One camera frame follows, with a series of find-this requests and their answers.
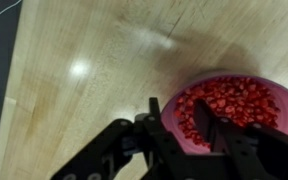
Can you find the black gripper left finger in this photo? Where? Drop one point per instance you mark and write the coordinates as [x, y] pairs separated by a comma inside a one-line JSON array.
[[117, 153]]

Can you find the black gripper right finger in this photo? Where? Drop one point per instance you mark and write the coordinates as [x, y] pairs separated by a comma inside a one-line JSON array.
[[260, 153]]

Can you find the red candy pieces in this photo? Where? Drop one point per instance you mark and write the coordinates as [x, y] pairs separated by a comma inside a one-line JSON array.
[[237, 96]]

